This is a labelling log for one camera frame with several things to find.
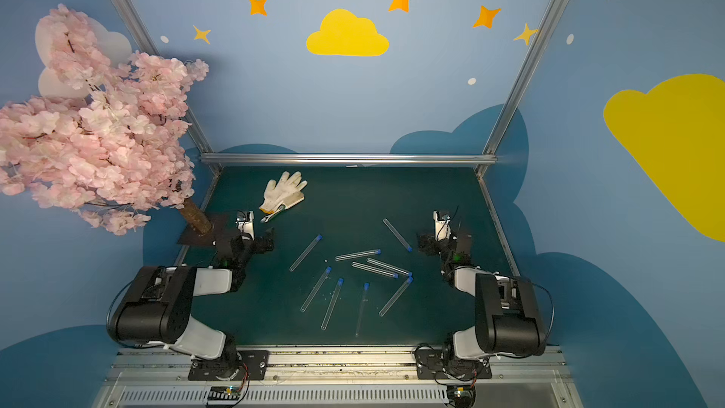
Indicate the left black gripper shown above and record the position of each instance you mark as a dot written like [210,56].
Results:
[259,243]

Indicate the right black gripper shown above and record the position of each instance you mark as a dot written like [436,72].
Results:
[429,242]

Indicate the test tube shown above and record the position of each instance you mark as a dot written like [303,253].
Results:
[332,304]
[396,296]
[305,253]
[398,235]
[316,288]

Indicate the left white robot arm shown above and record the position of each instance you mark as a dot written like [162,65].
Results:
[156,309]

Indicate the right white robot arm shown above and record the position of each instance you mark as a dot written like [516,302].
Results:
[507,320]

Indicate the test tube centre horizontal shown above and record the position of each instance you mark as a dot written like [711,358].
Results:
[357,255]

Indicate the test tube middle upper diagonal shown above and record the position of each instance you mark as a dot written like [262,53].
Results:
[389,267]

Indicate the test tube diagonal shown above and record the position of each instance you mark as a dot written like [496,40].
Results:
[375,270]
[389,267]

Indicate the test tube lower vertical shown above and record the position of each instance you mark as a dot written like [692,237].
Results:
[362,307]

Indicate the test tube middle lower diagonal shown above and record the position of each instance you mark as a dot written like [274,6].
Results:
[375,270]

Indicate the white cotton work glove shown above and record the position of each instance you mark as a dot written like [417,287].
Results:
[284,193]

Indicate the right small circuit board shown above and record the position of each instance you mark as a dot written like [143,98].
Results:
[460,396]

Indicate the small circuit board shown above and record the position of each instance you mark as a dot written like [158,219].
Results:
[460,396]
[224,396]

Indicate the left small circuit board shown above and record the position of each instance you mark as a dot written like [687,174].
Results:
[224,396]

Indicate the pink cherry blossom tree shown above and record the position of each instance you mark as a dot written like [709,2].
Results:
[109,149]

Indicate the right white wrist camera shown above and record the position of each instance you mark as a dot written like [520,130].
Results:
[441,224]

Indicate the aluminium frame back bar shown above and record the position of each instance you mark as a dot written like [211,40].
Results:
[344,159]

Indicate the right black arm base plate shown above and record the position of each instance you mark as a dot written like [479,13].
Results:
[433,364]

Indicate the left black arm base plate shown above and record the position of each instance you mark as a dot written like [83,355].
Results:
[247,364]

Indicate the aluminium mounting rail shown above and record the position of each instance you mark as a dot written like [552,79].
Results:
[355,376]

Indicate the aluminium frame left post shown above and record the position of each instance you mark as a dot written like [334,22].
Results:
[141,36]

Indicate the aluminium frame post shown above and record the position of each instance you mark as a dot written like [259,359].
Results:
[535,53]
[141,36]

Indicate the aluminium frame right post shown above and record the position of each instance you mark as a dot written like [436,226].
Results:
[535,53]

